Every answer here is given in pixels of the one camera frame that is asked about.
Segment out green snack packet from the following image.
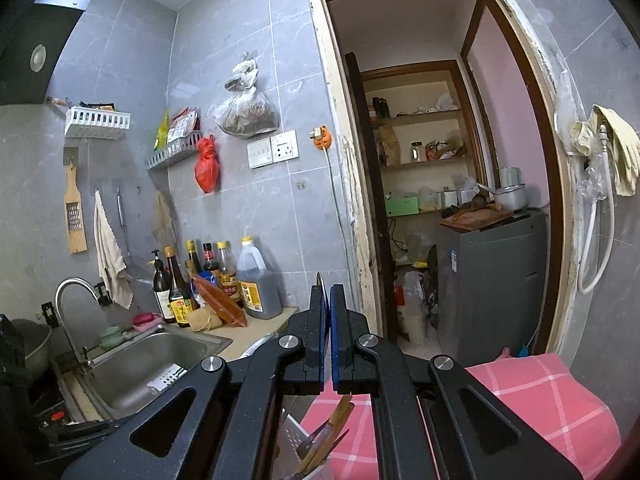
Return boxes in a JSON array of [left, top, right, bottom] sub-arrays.
[[154, 109, 172, 151]]

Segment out white slotted sink strainer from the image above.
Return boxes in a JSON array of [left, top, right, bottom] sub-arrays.
[[146, 365, 188, 392]]

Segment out clear hanging plastic bag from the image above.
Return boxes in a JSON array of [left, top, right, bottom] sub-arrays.
[[552, 67, 581, 156]]

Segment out beige hanging towel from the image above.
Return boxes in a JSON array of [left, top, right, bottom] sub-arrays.
[[93, 189, 135, 309]]

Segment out clear bag of dried goods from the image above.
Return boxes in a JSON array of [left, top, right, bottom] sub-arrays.
[[214, 51, 280, 139]]

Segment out dark pump bottle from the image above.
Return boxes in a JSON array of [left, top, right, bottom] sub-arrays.
[[151, 249, 177, 324]]

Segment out steel sink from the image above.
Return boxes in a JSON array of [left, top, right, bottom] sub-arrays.
[[75, 326, 234, 421]]

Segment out grey wall shelf rack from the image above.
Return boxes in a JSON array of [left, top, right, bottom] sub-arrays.
[[145, 131, 203, 172]]

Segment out wooden chopstick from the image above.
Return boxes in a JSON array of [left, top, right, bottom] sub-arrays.
[[295, 410, 346, 478], [300, 395, 355, 476]]

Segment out large cooking oil jug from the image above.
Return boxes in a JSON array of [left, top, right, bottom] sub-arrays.
[[236, 237, 283, 321]]

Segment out red plastic bag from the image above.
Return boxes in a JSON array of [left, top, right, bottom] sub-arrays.
[[194, 135, 221, 195]]

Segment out pink soap dish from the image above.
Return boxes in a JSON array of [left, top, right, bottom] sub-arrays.
[[132, 312, 165, 332]]

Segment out white wall socket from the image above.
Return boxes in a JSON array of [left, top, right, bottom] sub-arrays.
[[270, 130, 299, 164]]

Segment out wooden grater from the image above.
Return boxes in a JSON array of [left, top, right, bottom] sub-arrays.
[[63, 162, 88, 255]]

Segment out white perforated utensil holder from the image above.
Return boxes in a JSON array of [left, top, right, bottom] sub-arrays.
[[279, 407, 333, 480]]

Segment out red snack packets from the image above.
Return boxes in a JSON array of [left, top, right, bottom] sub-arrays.
[[167, 107, 202, 143]]

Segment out beige hanging net cloth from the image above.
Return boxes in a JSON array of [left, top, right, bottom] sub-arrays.
[[151, 189, 177, 246]]

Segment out pink checked tablecloth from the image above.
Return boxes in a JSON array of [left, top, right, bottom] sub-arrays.
[[300, 352, 621, 480]]

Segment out white power cable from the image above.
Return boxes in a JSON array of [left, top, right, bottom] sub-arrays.
[[324, 148, 353, 288]]

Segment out black-handled peeler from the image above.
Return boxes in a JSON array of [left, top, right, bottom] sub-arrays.
[[297, 424, 328, 461]]

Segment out white hose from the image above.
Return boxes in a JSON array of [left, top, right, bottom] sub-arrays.
[[576, 125, 617, 296]]

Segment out orange wall plug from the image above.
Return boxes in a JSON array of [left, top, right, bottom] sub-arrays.
[[307, 125, 332, 151]]

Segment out white plastic jug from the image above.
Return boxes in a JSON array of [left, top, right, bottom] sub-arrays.
[[397, 270, 436, 345]]

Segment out wooden door frame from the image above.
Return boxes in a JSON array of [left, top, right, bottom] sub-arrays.
[[305, 0, 586, 356]]

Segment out clear yellow-cap sauce bottle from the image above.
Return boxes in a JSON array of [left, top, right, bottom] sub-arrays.
[[216, 241, 243, 308]]

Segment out black induction cooker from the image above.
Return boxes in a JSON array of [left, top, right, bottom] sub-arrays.
[[25, 375, 126, 461]]

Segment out white wall switch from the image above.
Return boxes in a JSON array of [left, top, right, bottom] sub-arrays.
[[247, 137, 274, 169]]

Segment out wooden shelf unit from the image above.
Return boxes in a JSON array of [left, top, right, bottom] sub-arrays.
[[357, 60, 488, 261]]

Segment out steel faucet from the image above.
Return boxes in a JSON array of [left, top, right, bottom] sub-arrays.
[[54, 276, 103, 368]]

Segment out hanging metal utensil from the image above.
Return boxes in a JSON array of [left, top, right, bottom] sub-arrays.
[[116, 187, 132, 261]]

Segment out white wall basket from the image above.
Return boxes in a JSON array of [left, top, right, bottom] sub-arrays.
[[64, 106, 132, 139]]

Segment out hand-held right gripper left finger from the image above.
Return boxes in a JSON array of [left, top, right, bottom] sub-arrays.
[[60, 271, 331, 480]]

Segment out dark-cap sauce bottle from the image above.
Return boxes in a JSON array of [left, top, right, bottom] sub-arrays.
[[202, 243, 222, 281]]

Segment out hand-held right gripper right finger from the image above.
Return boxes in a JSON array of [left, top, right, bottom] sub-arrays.
[[330, 284, 583, 480]]

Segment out aluminium pot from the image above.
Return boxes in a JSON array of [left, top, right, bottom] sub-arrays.
[[475, 182, 528, 212]]

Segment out wooden cutting board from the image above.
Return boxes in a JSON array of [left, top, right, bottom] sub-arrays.
[[440, 207, 516, 232]]

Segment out cream rubber gloves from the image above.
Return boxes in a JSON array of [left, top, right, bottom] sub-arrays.
[[570, 105, 640, 197]]

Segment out yellow-label soy sauce bottle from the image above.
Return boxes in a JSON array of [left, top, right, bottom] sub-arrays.
[[165, 246, 198, 329]]

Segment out beige loofah scrubber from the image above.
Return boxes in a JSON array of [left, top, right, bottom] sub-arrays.
[[191, 306, 226, 333]]

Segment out green box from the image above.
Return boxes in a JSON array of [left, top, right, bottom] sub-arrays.
[[385, 195, 421, 217]]

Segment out black range hood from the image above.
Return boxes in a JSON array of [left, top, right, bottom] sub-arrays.
[[0, 2, 83, 107]]

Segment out green cup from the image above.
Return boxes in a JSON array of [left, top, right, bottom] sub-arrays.
[[97, 326, 133, 352]]

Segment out dark cooking pot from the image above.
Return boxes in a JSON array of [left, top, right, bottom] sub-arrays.
[[0, 317, 53, 386]]

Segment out orange food packet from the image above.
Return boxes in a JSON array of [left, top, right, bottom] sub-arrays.
[[192, 272, 248, 328]]

